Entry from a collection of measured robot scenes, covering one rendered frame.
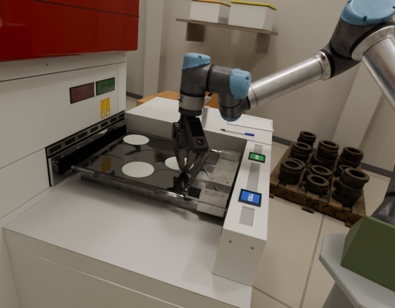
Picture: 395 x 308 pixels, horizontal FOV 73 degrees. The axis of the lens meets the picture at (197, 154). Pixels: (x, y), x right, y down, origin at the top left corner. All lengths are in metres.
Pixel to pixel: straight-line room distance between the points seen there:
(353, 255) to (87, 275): 0.66
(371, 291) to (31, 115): 0.94
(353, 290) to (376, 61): 0.56
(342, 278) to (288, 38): 3.32
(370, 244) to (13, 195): 0.90
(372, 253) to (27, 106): 0.92
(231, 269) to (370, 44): 0.65
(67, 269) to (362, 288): 0.72
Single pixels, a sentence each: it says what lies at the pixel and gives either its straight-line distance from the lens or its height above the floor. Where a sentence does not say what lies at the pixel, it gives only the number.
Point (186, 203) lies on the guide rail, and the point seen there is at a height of 0.84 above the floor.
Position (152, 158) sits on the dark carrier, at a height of 0.90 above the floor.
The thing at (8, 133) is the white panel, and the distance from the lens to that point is 0.77.
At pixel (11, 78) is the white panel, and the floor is 1.17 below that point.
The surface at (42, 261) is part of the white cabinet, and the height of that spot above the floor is 0.75.
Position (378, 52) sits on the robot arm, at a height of 1.34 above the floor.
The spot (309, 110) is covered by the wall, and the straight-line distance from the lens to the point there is 3.84.
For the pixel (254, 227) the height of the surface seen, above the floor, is 0.96.
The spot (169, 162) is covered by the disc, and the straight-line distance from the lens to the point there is 0.94.
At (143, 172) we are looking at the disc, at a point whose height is 0.90.
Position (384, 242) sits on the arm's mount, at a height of 0.94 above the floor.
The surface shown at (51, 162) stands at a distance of 0.88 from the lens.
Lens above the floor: 1.33
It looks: 25 degrees down
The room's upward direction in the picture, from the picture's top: 8 degrees clockwise
